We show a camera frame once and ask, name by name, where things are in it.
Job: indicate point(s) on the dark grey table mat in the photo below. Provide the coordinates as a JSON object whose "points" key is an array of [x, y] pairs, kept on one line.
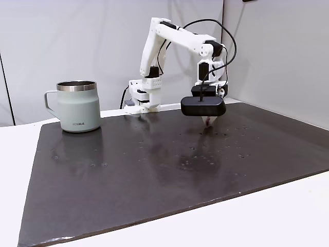
{"points": [[154, 175]]}

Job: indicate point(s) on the grey table clamp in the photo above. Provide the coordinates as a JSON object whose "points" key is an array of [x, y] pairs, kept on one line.
{"points": [[129, 103]]}

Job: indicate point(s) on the pale green steel mug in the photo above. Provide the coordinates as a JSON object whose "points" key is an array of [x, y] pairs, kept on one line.
{"points": [[78, 108]]}

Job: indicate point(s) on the black oval camera box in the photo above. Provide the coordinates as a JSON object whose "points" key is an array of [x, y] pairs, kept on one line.
{"points": [[203, 105]]}

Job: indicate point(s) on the black wall fixture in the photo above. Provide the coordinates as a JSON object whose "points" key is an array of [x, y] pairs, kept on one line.
{"points": [[249, 0]]}

